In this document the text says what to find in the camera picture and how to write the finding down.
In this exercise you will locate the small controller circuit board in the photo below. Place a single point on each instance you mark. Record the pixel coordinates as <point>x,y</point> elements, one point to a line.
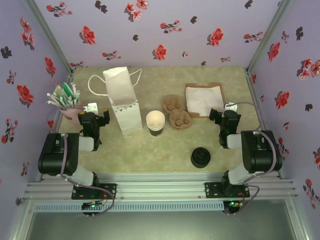
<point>232,203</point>
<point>92,206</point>

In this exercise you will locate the brown paper drinking straw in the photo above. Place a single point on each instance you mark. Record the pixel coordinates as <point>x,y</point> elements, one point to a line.
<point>58,91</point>

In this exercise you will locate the pink straw holder cup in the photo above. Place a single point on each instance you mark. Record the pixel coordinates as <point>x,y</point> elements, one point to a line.
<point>72,116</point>

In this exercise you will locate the white paper napkin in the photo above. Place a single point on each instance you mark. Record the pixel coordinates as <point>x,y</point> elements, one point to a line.
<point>203,100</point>

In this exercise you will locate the printed white paper gift bag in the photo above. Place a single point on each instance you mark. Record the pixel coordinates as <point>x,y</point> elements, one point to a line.
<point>120,85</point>

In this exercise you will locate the brown pulp cup carrier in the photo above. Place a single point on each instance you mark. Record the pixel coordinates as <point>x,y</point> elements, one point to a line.
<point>175,112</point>

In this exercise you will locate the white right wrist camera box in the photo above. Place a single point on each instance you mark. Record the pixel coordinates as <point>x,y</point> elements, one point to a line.
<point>231,107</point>

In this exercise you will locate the aluminium frame post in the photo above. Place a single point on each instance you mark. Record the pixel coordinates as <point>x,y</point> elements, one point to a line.
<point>269,32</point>
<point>49,32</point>

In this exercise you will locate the white wrapped drinking straw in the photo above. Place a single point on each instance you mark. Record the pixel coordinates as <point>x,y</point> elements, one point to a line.
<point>77,97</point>
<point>74,90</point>
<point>51,102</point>
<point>51,96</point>

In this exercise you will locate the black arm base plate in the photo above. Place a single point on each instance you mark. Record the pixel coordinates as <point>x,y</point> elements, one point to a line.
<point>110,191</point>
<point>212,190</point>

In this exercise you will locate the black paper coffee cup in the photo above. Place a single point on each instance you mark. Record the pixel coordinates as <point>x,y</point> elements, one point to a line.
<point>156,132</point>

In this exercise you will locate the brown cardboard napkin tray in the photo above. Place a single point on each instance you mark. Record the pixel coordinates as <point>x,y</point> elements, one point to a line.
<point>223,100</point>

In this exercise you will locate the white paper coffee cup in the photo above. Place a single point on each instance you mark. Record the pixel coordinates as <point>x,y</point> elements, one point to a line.
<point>155,118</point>

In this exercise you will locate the aluminium lower frame rail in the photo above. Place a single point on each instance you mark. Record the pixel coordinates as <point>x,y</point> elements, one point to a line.
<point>22,220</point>
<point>297,220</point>

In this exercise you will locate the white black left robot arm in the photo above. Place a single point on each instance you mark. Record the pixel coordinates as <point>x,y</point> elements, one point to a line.
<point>50,162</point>

